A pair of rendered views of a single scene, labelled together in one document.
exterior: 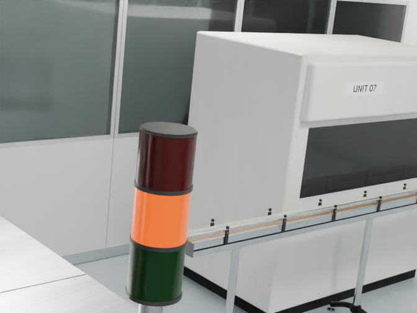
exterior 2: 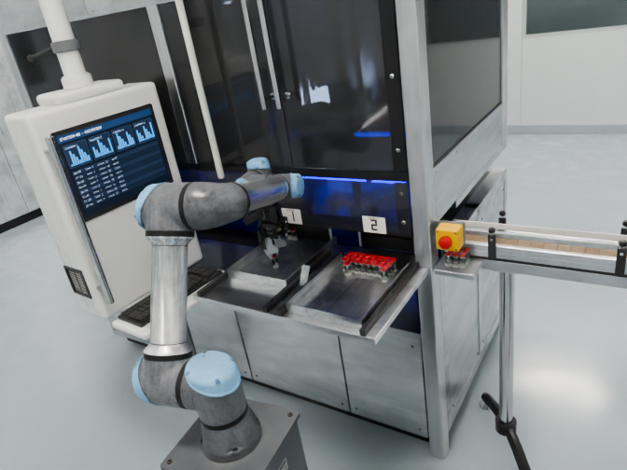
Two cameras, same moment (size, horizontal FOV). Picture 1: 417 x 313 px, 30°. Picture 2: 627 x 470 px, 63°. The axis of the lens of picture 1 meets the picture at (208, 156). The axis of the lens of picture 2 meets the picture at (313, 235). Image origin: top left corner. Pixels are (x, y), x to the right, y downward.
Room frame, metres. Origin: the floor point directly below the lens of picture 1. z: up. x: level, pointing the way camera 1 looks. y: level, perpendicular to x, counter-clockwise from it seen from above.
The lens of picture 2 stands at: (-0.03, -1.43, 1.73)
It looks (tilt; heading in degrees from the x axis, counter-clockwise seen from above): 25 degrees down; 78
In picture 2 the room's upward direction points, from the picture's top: 10 degrees counter-clockwise
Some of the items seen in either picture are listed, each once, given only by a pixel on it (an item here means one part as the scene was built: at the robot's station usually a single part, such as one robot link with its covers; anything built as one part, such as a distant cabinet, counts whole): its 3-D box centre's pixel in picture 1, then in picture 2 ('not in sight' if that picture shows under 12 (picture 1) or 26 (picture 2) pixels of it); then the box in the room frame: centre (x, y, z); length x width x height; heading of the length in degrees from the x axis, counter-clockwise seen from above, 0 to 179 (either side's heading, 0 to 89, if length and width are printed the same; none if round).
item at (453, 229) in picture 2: not in sight; (450, 235); (0.69, -0.12, 1.00); 0.08 x 0.07 x 0.07; 42
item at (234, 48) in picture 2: not in sight; (226, 85); (0.15, 0.45, 1.51); 0.47 x 0.01 x 0.59; 132
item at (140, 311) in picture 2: not in sight; (172, 292); (-0.22, 0.35, 0.82); 0.40 x 0.14 x 0.02; 39
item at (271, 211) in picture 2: not in sight; (271, 219); (0.18, 0.18, 1.08); 0.09 x 0.08 x 0.12; 132
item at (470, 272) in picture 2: not in sight; (460, 264); (0.73, -0.11, 0.87); 0.14 x 0.13 x 0.02; 42
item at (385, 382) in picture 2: not in sight; (285, 268); (0.31, 1.00, 0.44); 2.06 x 1.00 x 0.88; 132
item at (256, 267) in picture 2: not in sight; (284, 255); (0.21, 0.24, 0.90); 0.34 x 0.26 x 0.04; 42
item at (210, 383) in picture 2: not in sight; (214, 385); (-0.11, -0.44, 0.96); 0.13 x 0.12 x 0.14; 145
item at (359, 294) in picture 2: not in sight; (350, 286); (0.35, -0.09, 0.90); 0.34 x 0.26 x 0.04; 41
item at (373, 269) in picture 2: not in sight; (366, 268); (0.43, -0.02, 0.90); 0.18 x 0.02 x 0.05; 131
